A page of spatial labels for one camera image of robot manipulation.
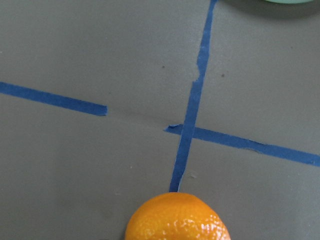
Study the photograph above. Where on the orange mandarin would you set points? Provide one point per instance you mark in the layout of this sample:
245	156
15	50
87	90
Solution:
176	216

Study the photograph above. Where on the green plate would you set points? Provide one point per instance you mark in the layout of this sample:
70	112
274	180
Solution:
289	1

